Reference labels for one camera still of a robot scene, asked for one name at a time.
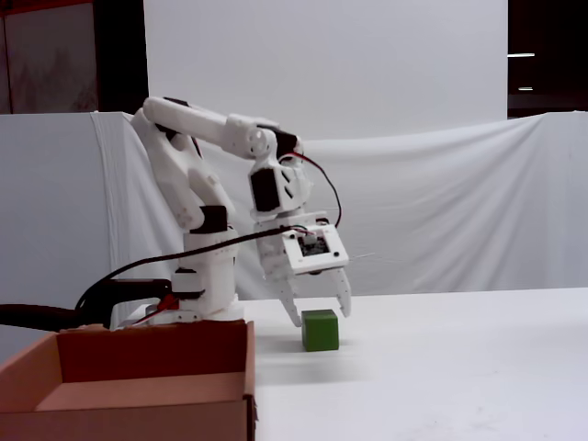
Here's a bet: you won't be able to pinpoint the black table clamp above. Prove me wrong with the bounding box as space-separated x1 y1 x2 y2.
75 277 174 330

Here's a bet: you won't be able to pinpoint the red and black servo wire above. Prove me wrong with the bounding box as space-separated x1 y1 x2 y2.
277 151 345 230

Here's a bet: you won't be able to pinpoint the red base wires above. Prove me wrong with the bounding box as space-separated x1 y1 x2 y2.
137 293 183 325

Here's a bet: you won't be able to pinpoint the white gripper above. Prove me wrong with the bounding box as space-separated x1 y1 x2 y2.
251 209 354 329

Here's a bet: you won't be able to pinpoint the white backdrop panel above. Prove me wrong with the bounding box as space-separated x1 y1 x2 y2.
143 0 510 141

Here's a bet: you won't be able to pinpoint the black camera cable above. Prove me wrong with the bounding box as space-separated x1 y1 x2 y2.
74 224 300 328

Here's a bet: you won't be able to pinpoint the white cloth backdrop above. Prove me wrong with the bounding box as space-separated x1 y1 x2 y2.
0 110 588 319

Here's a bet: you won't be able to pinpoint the brown wooden cabinet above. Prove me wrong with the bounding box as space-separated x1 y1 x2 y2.
0 0 100 116

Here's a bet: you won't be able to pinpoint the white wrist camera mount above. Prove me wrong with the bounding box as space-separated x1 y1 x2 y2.
281 222 352 277

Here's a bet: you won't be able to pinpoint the thick black hose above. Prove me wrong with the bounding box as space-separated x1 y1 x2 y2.
0 303 82 332

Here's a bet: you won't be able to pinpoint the green cube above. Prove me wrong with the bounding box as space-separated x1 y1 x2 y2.
300 309 341 353

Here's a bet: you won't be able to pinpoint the brown cardboard box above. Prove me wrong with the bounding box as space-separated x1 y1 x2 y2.
0 320 259 441

